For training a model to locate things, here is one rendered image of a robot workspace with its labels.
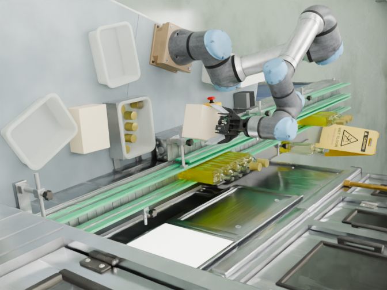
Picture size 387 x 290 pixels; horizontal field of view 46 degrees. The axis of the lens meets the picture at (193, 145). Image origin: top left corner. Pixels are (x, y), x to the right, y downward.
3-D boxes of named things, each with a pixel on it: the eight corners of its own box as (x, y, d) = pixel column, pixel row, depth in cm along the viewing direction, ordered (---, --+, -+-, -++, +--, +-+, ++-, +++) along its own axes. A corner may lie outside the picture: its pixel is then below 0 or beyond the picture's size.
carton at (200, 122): (186, 103, 165) (202, 104, 160) (212, 111, 178) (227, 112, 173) (181, 136, 165) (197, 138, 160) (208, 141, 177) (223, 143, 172)
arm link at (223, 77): (204, 54, 192) (336, 12, 172) (217, 81, 201) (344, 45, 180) (200, 69, 184) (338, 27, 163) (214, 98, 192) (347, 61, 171)
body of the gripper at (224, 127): (216, 111, 157) (245, 113, 150) (230, 115, 164) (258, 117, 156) (212, 133, 157) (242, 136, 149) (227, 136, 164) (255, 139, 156)
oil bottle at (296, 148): (277, 152, 257) (321, 157, 241) (276, 142, 256) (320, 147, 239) (281, 149, 261) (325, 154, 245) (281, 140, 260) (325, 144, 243)
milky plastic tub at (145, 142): (110, 158, 179) (125, 160, 173) (102, 102, 174) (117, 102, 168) (141, 147, 192) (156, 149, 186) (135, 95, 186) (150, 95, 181)
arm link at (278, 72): (333, -13, 163) (284, 71, 136) (340, 14, 169) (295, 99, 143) (303, -8, 170) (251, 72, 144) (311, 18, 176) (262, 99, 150)
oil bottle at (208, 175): (178, 178, 192) (218, 186, 179) (176, 166, 191) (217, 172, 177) (186, 175, 196) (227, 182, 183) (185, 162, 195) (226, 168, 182)
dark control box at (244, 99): (233, 107, 243) (247, 108, 237) (232, 92, 241) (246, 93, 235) (242, 105, 249) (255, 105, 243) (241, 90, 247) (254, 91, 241)
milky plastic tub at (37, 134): (-11, 130, 142) (3, 132, 137) (40, 89, 154) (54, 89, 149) (21, 171, 152) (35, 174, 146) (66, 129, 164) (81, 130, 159)
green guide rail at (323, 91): (173, 143, 188) (188, 145, 182) (173, 141, 187) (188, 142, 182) (339, 83, 317) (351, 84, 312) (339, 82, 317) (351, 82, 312)
